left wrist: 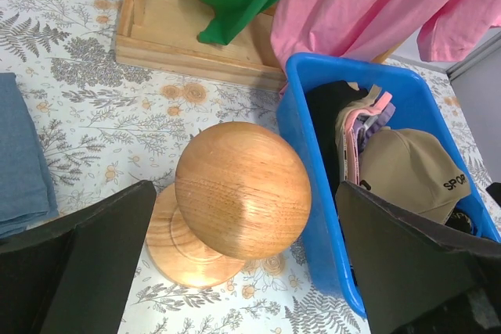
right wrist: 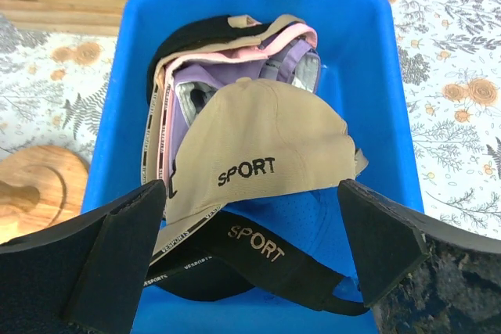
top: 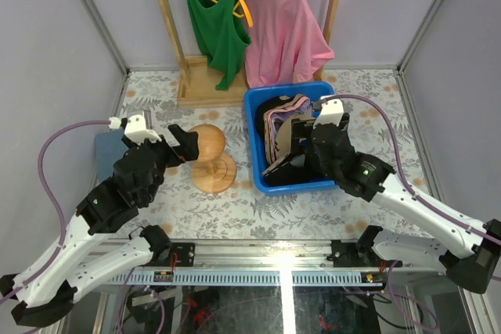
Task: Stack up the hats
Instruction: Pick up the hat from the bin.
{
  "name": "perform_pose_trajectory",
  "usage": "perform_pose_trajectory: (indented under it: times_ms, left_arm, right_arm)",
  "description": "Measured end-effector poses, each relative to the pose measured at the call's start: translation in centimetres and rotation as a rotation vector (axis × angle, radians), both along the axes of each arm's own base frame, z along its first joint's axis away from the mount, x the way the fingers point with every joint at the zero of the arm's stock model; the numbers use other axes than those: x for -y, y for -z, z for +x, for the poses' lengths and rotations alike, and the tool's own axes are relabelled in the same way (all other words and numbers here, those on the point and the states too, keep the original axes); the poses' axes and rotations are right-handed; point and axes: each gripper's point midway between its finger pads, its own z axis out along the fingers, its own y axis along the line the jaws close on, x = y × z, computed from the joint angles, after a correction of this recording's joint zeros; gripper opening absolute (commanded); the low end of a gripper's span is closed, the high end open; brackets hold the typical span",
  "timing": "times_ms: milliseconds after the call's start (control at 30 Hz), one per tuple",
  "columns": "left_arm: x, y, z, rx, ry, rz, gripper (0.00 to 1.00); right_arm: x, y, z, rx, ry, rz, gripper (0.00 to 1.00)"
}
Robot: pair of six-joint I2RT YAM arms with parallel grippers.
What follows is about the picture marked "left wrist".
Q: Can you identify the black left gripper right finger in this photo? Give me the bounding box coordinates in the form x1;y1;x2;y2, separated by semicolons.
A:
336;182;500;333

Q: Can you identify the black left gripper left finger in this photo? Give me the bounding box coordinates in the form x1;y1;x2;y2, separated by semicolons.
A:
1;180;157;333

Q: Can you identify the beige sport cap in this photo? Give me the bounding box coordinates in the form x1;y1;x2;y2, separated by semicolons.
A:
359;127;471;224

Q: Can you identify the black MLB cap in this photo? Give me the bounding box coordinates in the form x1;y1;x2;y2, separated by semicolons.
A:
305;81;369;198

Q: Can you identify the black sport cap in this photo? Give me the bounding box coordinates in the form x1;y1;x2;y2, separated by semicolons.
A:
445;210;477;235

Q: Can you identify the blue plastic bin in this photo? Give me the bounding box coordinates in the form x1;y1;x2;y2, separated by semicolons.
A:
276;52;501;319

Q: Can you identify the folded blue cloth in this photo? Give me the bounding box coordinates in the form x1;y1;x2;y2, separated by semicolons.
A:
1;73;58;238

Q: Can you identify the pink cap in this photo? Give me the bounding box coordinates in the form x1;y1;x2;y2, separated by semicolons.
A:
343;92;392;185

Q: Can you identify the purple cap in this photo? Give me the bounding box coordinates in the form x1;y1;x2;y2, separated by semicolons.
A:
352;102;396;153

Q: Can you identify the wooden hat stand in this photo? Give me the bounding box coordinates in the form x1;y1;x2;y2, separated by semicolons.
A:
146;121;312;288

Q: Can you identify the wooden clothes rack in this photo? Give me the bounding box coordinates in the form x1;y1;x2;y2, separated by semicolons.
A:
115;0;286;92

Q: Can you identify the pink t-shirt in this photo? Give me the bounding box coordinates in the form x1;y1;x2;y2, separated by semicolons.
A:
271;0;500;63

